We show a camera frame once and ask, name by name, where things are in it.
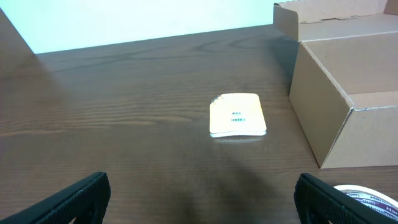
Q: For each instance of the yellow sticky note pad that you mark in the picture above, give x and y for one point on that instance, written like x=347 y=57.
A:
x=236 y=114

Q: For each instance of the white tape roll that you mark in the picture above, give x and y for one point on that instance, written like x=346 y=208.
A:
x=371 y=198

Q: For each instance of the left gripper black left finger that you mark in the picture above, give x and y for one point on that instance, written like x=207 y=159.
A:
x=83 y=202

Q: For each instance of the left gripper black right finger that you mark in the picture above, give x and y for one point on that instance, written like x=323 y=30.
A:
x=319 y=203

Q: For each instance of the brown cardboard box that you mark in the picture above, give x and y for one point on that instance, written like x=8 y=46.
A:
x=344 y=86

